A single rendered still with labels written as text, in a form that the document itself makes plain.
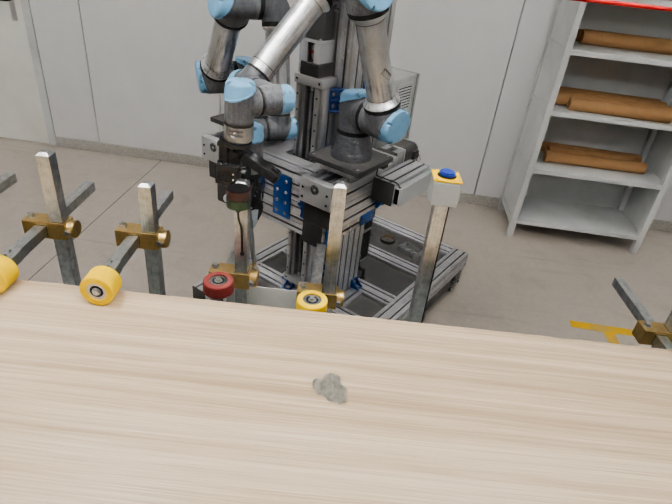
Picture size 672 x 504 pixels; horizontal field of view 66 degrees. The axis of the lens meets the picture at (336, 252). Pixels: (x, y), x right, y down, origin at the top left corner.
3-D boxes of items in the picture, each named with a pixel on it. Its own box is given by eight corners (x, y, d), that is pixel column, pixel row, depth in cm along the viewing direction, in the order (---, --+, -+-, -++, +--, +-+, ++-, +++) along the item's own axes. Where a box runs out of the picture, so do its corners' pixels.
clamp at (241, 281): (213, 275, 151) (212, 261, 148) (259, 280, 151) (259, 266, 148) (208, 287, 146) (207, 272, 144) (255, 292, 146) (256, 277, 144)
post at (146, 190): (157, 320, 160) (141, 178, 135) (168, 322, 160) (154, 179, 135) (153, 328, 157) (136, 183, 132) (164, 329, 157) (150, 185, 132)
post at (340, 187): (319, 323, 157) (334, 178, 132) (330, 325, 157) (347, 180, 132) (318, 331, 154) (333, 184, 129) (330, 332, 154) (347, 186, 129)
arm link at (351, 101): (355, 120, 185) (360, 82, 178) (381, 132, 177) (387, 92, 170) (329, 125, 178) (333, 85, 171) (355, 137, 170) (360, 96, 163)
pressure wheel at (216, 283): (208, 302, 144) (207, 268, 138) (237, 305, 144) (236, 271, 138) (200, 320, 137) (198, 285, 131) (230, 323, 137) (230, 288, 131)
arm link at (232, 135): (256, 121, 136) (249, 131, 129) (255, 138, 138) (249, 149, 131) (227, 117, 135) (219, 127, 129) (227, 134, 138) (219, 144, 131)
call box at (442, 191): (425, 195, 135) (431, 168, 131) (452, 198, 135) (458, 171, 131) (428, 207, 129) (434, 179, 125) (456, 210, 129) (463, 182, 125)
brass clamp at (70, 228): (36, 226, 146) (32, 210, 143) (83, 231, 146) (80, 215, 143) (23, 237, 141) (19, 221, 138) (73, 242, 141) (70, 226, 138)
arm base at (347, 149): (346, 144, 192) (349, 118, 187) (380, 156, 185) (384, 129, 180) (321, 153, 181) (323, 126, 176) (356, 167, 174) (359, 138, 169)
